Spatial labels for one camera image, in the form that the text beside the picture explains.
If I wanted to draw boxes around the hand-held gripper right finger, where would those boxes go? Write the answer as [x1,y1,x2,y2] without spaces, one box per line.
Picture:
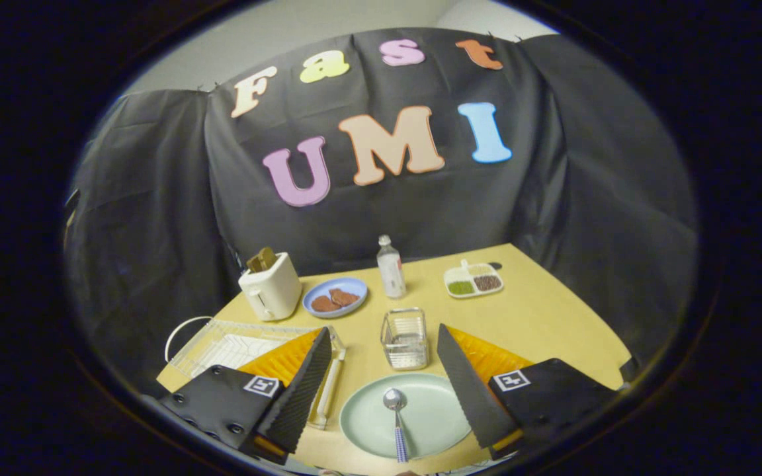
[437,323,620,460]

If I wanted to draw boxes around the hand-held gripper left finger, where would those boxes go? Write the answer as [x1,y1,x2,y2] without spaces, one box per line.
[158,327,333,465]

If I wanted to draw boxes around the pale green plate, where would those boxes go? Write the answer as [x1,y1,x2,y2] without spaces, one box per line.
[339,372,473,459]

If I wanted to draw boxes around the spoon with checkered handle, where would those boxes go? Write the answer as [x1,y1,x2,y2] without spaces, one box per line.
[383,388,410,463]

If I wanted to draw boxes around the clear wire basket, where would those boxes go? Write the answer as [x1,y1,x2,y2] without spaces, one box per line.
[380,307,430,371]

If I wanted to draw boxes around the white wire dish rack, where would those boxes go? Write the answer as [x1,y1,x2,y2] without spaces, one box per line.
[165,316,347,430]

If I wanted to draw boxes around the blue plate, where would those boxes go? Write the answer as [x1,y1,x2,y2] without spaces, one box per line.
[302,277,368,319]

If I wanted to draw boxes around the cream toaster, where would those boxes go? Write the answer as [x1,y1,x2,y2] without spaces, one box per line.
[238,252,303,322]

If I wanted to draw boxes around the white divided snack tray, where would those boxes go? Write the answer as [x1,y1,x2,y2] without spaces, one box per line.
[444,259,505,299]

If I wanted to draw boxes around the toast slice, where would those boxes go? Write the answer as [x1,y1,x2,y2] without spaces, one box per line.
[247,247,278,274]

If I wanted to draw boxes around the clear plastic bottle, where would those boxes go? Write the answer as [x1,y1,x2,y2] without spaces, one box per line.
[377,235,407,299]

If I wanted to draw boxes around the black backdrop cloth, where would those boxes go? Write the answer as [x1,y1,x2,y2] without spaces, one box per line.
[63,28,698,397]

